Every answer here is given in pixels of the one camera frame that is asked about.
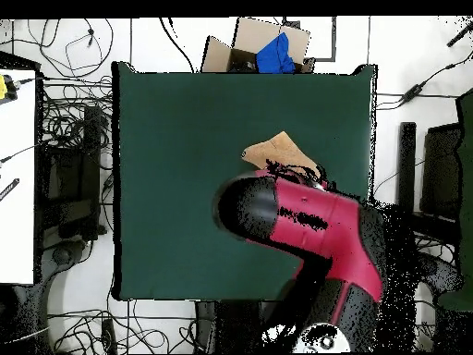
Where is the blue cloth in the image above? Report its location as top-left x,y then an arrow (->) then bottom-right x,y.
255,31 -> 297,74

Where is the brown cardboard box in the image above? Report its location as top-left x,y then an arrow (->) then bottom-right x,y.
200,17 -> 316,74

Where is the black power strip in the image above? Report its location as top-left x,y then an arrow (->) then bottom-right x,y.
101,318 -> 117,354

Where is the black upright post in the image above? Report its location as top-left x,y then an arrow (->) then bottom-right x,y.
395,121 -> 417,214

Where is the yellow black tool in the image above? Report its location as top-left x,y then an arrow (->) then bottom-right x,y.
0,74 -> 18,102

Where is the black equipment stand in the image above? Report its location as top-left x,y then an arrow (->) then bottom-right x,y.
36,104 -> 103,241

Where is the black power adapter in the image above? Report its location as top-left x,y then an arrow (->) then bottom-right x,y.
400,82 -> 427,105

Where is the black bar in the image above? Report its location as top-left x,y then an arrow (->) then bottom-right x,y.
0,177 -> 20,202

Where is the orange terry towel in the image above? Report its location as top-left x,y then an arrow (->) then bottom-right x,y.
241,130 -> 321,180

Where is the dark green draped cloth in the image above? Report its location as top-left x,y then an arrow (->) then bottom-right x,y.
437,90 -> 473,312

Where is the black cable tangle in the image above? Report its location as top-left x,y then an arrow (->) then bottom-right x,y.
39,75 -> 113,153
413,232 -> 457,260

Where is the dark green table cloth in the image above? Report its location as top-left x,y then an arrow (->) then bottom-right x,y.
111,61 -> 379,301

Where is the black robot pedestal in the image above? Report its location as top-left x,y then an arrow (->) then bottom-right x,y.
194,300 -> 267,354

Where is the black floor frame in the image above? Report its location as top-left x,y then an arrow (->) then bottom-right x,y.
282,16 -> 337,63

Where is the white table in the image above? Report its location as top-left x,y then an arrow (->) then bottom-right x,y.
0,67 -> 38,286

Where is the black rod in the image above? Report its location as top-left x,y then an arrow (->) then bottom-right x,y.
445,21 -> 473,48

